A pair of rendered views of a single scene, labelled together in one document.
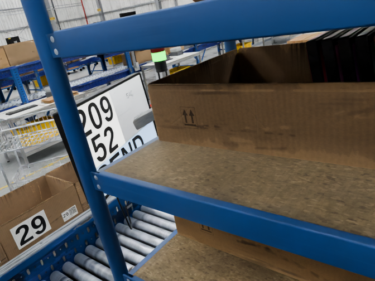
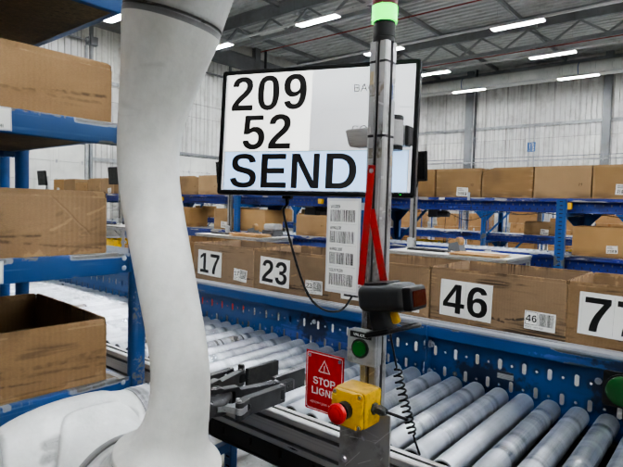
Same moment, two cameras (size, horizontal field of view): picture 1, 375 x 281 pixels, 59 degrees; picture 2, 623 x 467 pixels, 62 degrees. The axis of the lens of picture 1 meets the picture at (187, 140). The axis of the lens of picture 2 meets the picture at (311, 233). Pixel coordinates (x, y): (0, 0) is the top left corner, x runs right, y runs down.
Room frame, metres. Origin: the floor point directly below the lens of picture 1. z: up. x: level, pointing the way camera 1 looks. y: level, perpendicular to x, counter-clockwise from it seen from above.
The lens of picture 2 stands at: (1.05, -0.99, 1.23)
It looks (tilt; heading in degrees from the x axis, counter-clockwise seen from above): 3 degrees down; 88
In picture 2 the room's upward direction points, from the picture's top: 2 degrees clockwise
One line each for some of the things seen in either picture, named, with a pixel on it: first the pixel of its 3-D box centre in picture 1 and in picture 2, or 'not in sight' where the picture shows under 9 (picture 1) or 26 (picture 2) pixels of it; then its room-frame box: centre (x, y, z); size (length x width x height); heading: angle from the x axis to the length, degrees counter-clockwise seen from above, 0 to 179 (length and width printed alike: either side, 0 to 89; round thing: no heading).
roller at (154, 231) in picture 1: (158, 232); (437, 415); (1.42, 0.23, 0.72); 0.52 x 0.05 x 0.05; 48
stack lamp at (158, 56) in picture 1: (158, 51); (385, 6); (1.22, 0.04, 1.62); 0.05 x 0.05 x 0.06
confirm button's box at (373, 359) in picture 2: not in sight; (363, 347); (1.20, 0.02, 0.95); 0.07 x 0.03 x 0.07; 138
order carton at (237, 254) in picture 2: not in sight; (246, 262); (0.86, 1.35, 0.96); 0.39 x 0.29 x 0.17; 138
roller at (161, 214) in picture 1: (174, 218); (489, 431); (1.52, 0.15, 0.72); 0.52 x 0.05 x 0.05; 48
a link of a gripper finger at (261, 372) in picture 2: not in sight; (262, 372); (1.01, -0.15, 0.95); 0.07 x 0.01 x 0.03; 48
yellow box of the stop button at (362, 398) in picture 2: not in sight; (370, 410); (1.21, -0.03, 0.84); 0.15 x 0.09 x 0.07; 138
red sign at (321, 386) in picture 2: not in sight; (336, 386); (1.15, 0.07, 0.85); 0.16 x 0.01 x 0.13; 138
